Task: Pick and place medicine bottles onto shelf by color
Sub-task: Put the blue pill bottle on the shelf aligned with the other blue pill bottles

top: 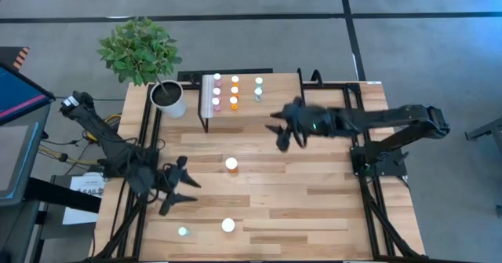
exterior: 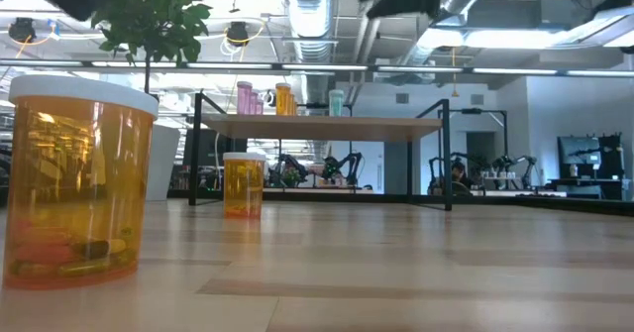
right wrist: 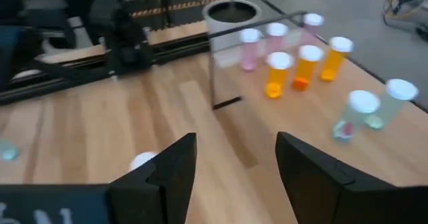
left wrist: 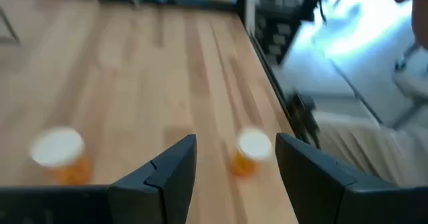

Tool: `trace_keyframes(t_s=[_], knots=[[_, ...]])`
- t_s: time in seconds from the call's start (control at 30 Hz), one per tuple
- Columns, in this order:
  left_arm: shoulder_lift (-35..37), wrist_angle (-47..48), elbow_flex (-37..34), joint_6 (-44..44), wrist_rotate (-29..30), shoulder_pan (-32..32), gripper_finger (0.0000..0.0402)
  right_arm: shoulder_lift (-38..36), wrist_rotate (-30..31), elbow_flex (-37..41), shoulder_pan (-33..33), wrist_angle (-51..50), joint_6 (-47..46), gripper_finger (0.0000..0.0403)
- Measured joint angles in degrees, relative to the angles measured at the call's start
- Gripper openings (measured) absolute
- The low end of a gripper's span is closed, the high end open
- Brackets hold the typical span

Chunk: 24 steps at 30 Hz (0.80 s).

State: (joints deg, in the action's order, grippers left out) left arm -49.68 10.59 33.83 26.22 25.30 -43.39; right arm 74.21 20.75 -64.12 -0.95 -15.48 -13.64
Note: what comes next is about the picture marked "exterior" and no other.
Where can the green medicine bottle white cap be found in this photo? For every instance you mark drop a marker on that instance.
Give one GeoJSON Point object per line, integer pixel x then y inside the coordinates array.
{"type": "Point", "coordinates": [336, 104]}

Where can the pink medicine bottle white cap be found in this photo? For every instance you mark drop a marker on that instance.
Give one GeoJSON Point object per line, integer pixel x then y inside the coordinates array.
{"type": "Point", "coordinates": [253, 104]}
{"type": "Point", "coordinates": [244, 99]}
{"type": "Point", "coordinates": [259, 107]}

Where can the large orange medicine bottle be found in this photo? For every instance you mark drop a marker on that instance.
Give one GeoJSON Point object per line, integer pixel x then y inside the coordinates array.
{"type": "Point", "coordinates": [243, 188]}
{"type": "Point", "coordinates": [79, 183]}

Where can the background wooden table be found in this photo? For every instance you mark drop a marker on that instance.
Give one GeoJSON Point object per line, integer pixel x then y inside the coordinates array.
{"type": "Point", "coordinates": [317, 190]}

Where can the black ceiling-mounted camera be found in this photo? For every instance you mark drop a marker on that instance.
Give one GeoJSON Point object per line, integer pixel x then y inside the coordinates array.
{"type": "Point", "coordinates": [22, 29]}
{"type": "Point", "coordinates": [238, 31]}

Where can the person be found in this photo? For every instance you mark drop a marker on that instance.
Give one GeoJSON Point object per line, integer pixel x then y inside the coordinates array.
{"type": "Point", "coordinates": [458, 171]}

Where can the black background monitor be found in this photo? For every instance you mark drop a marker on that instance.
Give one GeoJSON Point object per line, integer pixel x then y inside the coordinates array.
{"type": "Point", "coordinates": [578, 151]}

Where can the background black robot arm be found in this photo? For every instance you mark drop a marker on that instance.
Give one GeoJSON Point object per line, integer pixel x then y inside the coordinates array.
{"type": "Point", "coordinates": [344, 163]}
{"type": "Point", "coordinates": [289, 166]}
{"type": "Point", "coordinates": [515, 163]}

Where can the black and yellow capsule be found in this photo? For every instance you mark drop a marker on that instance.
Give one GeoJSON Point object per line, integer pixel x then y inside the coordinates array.
{"type": "Point", "coordinates": [94, 249]}

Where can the green leafy artificial plant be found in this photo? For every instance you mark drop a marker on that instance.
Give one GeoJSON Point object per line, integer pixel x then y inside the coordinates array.
{"type": "Point", "coordinates": [153, 15]}

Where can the wooden shelf black metal legs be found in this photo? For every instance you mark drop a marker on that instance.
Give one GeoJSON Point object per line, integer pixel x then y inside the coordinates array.
{"type": "Point", "coordinates": [322, 126]}

